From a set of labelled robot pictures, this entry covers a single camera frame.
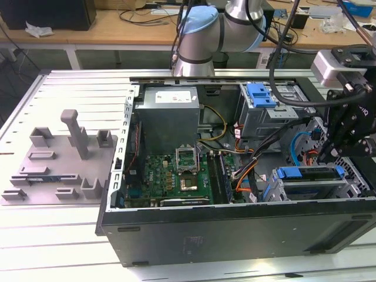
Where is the clear plastic bag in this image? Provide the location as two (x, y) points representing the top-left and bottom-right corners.
(321, 14), (344, 33)

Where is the black RAM slot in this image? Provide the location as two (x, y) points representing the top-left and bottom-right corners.
(206, 152), (223, 205)
(211, 151), (229, 204)

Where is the copper braided cable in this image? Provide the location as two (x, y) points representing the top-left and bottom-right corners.
(337, 0), (376, 52)

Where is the grey power supply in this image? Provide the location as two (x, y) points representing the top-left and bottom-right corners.
(134, 86), (200, 155)

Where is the orange yellow wire bundle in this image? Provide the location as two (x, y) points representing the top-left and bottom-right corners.
(233, 163), (258, 194)

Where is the black wire bundle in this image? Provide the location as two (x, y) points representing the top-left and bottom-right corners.
(233, 116), (317, 180)

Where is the blue cardboard box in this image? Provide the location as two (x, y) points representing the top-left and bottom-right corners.
(342, 0), (372, 17)

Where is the black graphics card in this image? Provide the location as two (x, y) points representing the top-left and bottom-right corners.
(160, 197), (212, 207)

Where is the metal drive cage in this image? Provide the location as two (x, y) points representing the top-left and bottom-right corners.
(237, 83), (312, 140)

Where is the crumpled white paper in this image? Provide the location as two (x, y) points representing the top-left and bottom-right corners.
(25, 21), (55, 38)

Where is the black cable with plug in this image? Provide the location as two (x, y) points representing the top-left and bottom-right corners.
(170, 0), (193, 70)

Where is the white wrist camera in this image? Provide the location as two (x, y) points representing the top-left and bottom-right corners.
(310, 49), (368, 86)

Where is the metal socket cover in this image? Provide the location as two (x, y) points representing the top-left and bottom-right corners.
(175, 143), (201, 174)

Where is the black trash bin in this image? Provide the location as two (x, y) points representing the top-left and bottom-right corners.
(213, 52), (229, 70)

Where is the RAM stick with label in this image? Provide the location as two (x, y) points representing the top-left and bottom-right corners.
(25, 175), (63, 182)

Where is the grey parts rack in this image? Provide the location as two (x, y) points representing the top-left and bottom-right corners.
(0, 109), (119, 206)

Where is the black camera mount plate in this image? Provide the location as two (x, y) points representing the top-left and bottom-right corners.
(331, 46), (370, 70)

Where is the hard disk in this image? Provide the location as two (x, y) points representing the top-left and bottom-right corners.
(263, 165), (345, 203)

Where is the blue data wire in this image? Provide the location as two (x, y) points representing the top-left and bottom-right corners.
(290, 128), (321, 174)

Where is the green motherboard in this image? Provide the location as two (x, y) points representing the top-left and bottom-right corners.
(125, 151), (244, 208)

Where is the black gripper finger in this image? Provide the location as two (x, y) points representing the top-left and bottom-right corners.
(323, 129), (374, 162)
(318, 89), (347, 162)

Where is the yellow black wire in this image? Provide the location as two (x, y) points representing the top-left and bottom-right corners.
(197, 105), (227, 147)

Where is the black computer tower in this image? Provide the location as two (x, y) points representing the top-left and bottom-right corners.
(0, 0), (97, 32)

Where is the small black cube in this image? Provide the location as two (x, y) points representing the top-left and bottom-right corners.
(290, 13), (310, 29)

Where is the metal disk bay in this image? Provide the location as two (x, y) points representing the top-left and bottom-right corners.
(263, 166), (368, 202)

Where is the wooden desk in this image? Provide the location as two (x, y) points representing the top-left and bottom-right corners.
(0, 0), (376, 56)

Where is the CPU socket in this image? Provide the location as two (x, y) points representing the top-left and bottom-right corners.
(177, 174), (199, 192)

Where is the blue RAM stick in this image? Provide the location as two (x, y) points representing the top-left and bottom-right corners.
(219, 151), (236, 203)

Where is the black PC case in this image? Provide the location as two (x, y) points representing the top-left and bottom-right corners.
(95, 75), (376, 268)

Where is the black case fan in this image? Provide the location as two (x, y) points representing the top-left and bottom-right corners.
(125, 122), (146, 189)

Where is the thick black cable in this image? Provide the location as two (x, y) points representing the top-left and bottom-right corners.
(268, 0), (349, 109)

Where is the blue drive latch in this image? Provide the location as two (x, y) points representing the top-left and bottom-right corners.
(246, 83), (278, 109)

